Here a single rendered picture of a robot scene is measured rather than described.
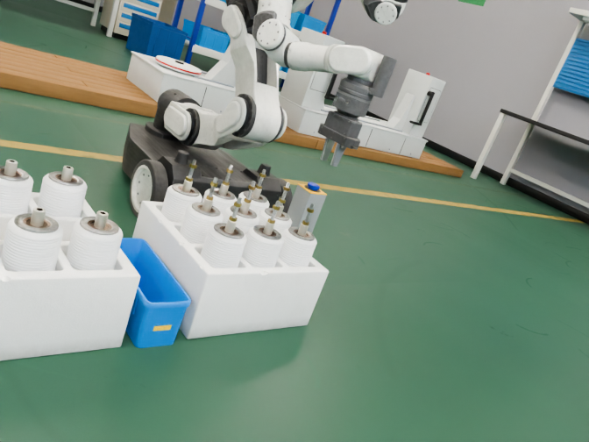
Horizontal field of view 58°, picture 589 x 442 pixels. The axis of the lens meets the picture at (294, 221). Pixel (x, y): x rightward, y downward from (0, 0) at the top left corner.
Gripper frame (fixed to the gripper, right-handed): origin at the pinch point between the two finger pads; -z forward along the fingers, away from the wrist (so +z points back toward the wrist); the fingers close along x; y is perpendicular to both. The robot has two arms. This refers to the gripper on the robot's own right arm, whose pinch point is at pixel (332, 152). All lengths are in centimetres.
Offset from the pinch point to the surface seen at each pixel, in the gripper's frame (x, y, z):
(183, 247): -9.3, -30.2, -31.2
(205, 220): -11.1, -24.4, -24.9
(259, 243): 0.6, -15.9, -25.4
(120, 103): -193, 56, -45
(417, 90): -173, 325, 15
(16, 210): -28, -62, -30
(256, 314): 6.0, -13.8, -43.3
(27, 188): -29, -60, -26
